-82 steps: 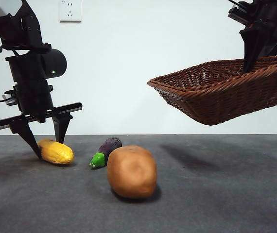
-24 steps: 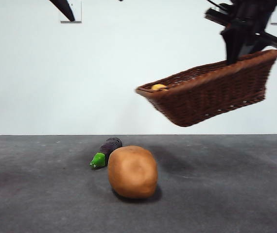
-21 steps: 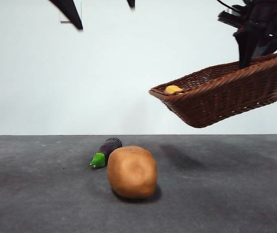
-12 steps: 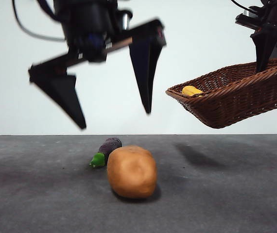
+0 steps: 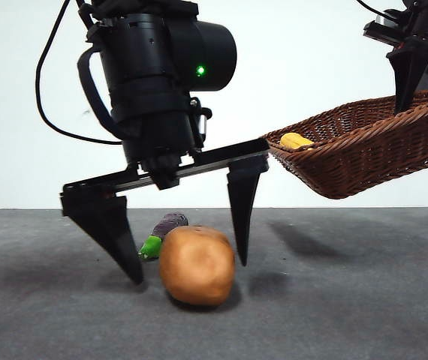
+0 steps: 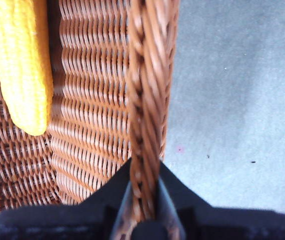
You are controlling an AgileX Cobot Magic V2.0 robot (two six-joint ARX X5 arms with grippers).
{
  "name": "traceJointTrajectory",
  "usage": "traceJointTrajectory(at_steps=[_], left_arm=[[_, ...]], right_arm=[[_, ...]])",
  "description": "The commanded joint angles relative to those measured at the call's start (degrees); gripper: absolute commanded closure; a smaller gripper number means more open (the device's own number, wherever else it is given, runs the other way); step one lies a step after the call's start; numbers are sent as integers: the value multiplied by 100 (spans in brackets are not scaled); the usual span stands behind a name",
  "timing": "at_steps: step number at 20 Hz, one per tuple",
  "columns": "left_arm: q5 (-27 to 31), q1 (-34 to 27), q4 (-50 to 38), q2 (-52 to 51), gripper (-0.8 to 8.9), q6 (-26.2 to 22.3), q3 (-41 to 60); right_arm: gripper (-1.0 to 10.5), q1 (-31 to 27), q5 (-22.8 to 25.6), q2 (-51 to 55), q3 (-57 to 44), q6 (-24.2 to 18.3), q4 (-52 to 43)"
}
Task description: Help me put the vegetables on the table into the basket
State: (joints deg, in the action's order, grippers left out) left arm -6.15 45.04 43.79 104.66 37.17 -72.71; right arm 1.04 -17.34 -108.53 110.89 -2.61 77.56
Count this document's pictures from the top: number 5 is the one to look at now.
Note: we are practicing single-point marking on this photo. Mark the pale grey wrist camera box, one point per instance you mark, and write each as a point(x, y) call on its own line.
point(202, 125)
point(384, 26)

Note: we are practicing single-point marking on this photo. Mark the brown potato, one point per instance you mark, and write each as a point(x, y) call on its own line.
point(197, 264)

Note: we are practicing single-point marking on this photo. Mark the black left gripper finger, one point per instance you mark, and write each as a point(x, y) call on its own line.
point(244, 202)
point(112, 232)

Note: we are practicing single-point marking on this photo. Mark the yellow corn cob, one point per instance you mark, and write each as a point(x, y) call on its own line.
point(294, 140)

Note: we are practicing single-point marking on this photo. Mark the purple eggplant with green stem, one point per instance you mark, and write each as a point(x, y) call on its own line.
point(170, 221)

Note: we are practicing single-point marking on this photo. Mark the brown wicker basket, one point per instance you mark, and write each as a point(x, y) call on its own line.
point(368, 157)

